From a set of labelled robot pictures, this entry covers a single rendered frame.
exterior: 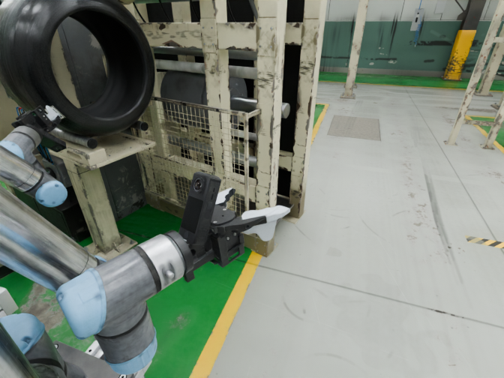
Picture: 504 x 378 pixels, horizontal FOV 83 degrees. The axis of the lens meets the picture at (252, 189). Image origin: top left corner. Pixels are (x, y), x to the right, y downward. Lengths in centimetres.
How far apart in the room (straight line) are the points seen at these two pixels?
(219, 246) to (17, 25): 109
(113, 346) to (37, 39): 109
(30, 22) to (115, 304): 110
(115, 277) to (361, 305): 154
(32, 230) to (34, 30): 95
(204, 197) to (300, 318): 131
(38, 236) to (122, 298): 15
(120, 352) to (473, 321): 180
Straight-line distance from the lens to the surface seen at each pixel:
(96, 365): 79
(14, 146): 107
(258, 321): 165
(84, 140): 145
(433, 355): 177
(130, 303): 43
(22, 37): 134
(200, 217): 44
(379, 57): 1013
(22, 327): 61
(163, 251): 43
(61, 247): 51
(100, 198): 198
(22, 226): 47
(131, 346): 49
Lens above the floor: 136
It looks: 30 degrees down
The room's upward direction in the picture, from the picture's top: straight up
